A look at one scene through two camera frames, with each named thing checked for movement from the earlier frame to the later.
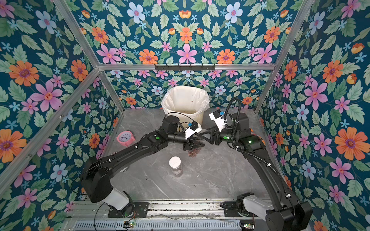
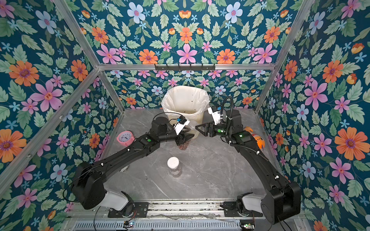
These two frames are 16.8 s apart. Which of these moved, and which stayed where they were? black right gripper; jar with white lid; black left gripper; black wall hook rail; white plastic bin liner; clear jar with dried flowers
Moved: clear jar with dried flowers; black right gripper; black left gripper
Stayed: white plastic bin liner; jar with white lid; black wall hook rail
